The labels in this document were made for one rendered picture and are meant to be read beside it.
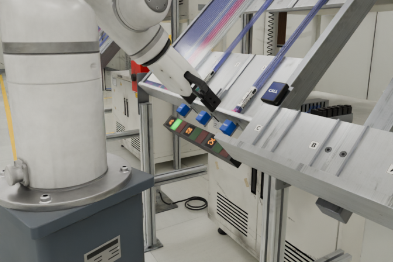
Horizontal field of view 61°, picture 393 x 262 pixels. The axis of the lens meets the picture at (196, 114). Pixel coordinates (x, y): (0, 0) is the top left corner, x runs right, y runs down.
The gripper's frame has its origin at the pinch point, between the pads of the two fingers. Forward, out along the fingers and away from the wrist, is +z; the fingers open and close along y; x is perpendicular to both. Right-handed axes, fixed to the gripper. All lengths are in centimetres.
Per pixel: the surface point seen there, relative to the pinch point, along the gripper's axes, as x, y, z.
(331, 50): 27.4, 10.0, 12.6
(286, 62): 20.9, 2.6, 10.2
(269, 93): 8.8, 10.1, 5.7
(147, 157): -17, -60, 32
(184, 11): 71, -141, 31
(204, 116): 0.1, -9.8, 9.4
